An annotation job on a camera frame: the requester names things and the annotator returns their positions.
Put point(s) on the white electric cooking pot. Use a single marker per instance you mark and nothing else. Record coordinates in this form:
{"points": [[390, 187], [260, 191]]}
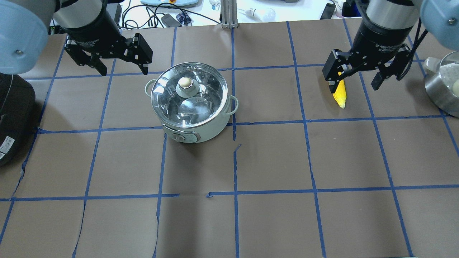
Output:
{"points": [[201, 133]]}

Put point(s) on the yellow corn cob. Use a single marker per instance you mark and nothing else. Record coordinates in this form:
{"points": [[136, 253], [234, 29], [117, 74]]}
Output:
{"points": [[340, 94]]}

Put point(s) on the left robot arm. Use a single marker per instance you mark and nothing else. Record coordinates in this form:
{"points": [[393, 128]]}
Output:
{"points": [[24, 30]]}

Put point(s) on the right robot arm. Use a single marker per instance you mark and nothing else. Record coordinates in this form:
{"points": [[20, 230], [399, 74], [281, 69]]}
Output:
{"points": [[439, 17]]}

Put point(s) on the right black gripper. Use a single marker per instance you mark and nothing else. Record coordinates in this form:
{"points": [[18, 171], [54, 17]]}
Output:
{"points": [[375, 37]]}

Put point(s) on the aluminium frame post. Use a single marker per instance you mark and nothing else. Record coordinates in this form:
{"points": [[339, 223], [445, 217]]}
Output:
{"points": [[228, 13]]}

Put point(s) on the black rice cooker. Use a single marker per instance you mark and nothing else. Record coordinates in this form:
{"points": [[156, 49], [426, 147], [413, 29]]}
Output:
{"points": [[17, 99]]}

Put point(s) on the steel bowl with food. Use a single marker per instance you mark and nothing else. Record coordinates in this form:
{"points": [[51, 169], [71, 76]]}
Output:
{"points": [[441, 82]]}

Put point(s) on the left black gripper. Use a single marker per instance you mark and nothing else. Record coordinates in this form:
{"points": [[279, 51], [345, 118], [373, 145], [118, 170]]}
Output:
{"points": [[92, 31]]}

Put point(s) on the glass pot lid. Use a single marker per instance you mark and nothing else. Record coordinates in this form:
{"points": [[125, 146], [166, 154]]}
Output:
{"points": [[189, 95]]}

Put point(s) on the black power adapter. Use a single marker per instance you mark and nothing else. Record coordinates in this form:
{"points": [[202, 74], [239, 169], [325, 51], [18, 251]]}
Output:
{"points": [[170, 22]]}

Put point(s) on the white light bulb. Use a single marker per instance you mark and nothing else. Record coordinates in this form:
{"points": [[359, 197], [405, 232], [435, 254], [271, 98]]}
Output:
{"points": [[261, 14]]}

